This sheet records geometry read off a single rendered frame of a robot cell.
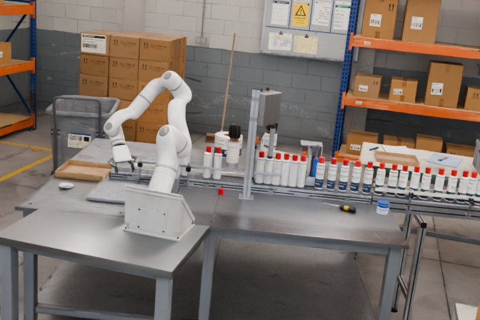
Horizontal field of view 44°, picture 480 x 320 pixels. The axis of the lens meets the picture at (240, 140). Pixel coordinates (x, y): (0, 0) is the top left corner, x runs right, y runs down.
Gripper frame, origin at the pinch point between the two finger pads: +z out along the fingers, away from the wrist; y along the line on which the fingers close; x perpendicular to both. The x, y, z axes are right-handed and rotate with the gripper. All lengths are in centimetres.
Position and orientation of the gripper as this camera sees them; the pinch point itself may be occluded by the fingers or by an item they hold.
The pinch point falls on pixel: (124, 170)
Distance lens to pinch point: 344.0
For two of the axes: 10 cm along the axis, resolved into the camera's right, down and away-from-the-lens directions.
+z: 2.9, 8.7, -3.9
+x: 3.1, -4.8, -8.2
